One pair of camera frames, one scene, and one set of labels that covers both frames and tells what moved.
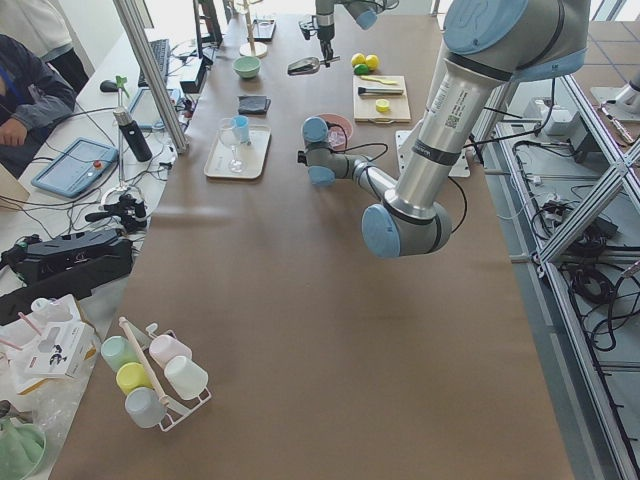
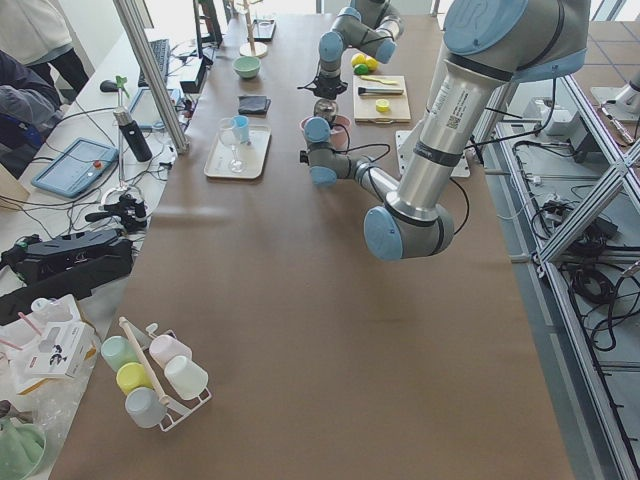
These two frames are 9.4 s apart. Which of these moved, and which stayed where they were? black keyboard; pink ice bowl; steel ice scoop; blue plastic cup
Moved: steel ice scoop
Stayed: blue plastic cup; black keyboard; pink ice bowl
